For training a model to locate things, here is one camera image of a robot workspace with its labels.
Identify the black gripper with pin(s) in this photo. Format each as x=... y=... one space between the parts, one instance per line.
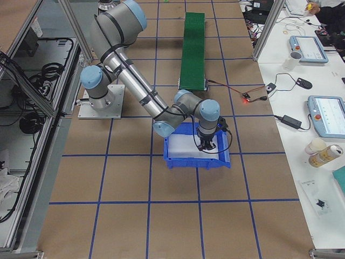
x=205 y=139

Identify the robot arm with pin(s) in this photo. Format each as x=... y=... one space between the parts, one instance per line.
x=111 y=32

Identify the blue storage bin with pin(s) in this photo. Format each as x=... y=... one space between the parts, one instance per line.
x=180 y=149

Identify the small sensor board red led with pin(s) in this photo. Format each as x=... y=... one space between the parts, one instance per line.
x=246 y=97

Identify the green conveyor belt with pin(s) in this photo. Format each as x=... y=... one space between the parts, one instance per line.
x=192 y=74

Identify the black power adapter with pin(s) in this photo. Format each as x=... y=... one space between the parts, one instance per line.
x=291 y=122

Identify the white paper cup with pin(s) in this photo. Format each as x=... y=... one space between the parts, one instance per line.
x=316 y=145

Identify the black computer mouse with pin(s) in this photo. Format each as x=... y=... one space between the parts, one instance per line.
x=304 y=83

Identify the white mug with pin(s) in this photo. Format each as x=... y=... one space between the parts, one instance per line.
x=292 y=61

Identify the teach pendant near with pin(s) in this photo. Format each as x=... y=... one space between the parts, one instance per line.
x=327 y=114

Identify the teach pendant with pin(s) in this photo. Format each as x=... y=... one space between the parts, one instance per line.
x=310 y=49
x=327 y=114

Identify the teach pendant far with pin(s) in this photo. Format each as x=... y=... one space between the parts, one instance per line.
x=310 y=49

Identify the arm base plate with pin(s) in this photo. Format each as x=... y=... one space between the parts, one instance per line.
x=110 y=106

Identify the aluminium frame post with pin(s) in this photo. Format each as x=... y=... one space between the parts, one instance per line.
x=269 y=24

